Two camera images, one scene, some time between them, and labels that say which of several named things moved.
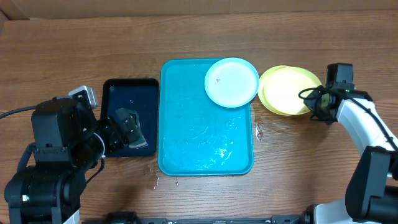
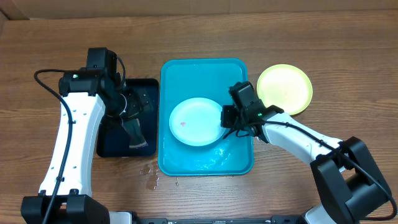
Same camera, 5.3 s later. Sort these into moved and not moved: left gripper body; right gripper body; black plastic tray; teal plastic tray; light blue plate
Moved: left gripper body; light blue plate; right gripper body
Not moved: black plastic tray; teal plastic tray
